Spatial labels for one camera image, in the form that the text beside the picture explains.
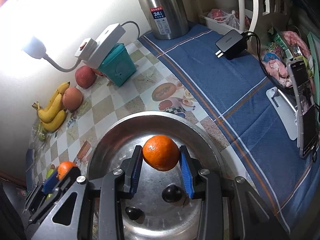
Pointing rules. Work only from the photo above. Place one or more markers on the white switch adapter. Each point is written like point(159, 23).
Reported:
point(83, 48)

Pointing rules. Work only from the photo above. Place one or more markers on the green snack packet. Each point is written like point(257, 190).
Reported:
point(277, 37)

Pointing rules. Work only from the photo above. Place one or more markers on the pale orange peach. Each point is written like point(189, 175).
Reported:
point(72, 98)

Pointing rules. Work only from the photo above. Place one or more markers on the smartphone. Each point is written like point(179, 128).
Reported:
point(307, 120)

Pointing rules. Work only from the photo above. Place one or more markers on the clear bag of green fruit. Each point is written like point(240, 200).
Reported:
point(40, 132)

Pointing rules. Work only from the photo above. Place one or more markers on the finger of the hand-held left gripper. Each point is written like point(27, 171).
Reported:
point(71, 176)
point(51, 181)

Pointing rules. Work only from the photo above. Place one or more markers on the white tray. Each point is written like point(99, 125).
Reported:
point(212, 24)

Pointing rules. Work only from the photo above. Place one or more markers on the red plastic bag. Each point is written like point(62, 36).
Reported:
point(220, 13)

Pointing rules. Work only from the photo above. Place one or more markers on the black charger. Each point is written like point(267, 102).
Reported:
point(232, 43)

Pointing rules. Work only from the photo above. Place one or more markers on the white plastic chair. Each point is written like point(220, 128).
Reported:
point(255, 17)

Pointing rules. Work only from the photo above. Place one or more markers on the round steel basin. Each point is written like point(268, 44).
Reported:
point(160, 127)

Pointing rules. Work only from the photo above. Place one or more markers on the orange tangerine with stem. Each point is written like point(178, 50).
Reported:
point(160, 152)

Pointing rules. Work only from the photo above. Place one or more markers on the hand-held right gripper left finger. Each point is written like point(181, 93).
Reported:
point(136, 170)

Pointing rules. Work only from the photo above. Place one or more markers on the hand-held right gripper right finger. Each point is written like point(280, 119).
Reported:
point(187, 172)

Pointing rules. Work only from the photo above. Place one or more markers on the white phone stand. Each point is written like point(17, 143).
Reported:
point(285, 115)

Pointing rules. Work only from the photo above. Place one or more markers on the yellow banana bunch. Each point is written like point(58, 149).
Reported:
point(53, 110)

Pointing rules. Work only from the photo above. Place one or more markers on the basket of snack packets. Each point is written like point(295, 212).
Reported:
point(275, 68)

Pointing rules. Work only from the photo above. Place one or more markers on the teal storage box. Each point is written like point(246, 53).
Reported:
point(120, 67)

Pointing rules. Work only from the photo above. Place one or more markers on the green jujube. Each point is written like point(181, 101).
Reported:
point(50, 173)
point(49, 196)

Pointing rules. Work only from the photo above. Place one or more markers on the white gooseneck lamp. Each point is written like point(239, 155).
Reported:
point(33, 47)

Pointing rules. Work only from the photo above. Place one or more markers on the blue plaid cloth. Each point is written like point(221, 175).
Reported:
point(225, 85)

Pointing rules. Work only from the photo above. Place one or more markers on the white green-edged board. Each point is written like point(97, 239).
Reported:
point(313, 47)

